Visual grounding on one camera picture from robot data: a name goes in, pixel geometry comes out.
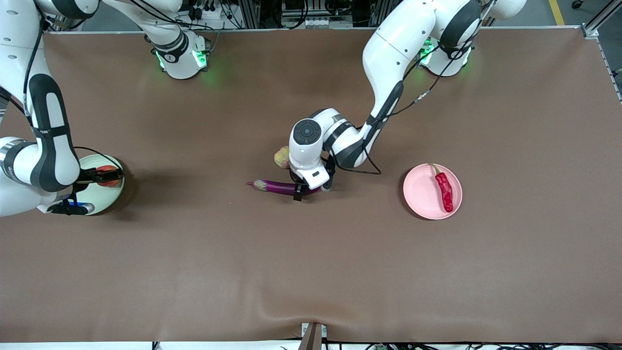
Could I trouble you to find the red apple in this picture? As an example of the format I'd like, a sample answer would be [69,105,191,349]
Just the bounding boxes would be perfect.
[96,165,123,188]

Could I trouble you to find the metal table edge bracket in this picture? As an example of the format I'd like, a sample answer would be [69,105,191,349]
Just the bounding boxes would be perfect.
[299,322,328,350]

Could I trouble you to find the brown table cloth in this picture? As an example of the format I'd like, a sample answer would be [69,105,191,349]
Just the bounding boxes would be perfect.
[0,27,622,344]

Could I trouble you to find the pale green round plate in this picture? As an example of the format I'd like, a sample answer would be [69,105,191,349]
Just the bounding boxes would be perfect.
[72,154,126,216]

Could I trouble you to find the yellow-green pink peach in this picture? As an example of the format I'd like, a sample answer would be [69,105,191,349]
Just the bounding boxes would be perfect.
[274,145,292,170]

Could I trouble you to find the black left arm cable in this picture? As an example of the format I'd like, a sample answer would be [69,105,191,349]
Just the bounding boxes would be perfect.
[330,41,476,176]

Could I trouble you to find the red chili pepper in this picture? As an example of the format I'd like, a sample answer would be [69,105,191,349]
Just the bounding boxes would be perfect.
[430,164,454,214]

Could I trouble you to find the purple eggplant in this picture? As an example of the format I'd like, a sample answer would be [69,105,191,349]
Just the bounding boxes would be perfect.
[247,179,322,197]

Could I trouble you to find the pink round plate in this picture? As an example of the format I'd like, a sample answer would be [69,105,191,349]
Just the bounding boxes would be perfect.
[403,163,463,221]

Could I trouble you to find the aluminium frame post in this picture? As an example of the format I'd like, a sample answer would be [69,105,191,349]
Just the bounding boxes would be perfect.
[581,0,622,38]

